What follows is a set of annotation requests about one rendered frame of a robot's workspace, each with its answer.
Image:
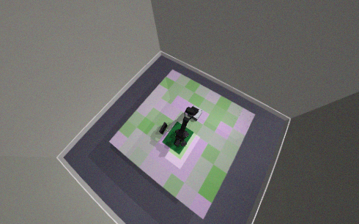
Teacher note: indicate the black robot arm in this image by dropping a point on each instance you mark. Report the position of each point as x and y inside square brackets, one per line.
[181, 134]

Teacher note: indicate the green circuit board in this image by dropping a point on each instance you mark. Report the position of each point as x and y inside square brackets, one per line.
[170, 138]

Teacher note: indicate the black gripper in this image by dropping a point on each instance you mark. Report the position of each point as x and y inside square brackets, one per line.
[182, 143]

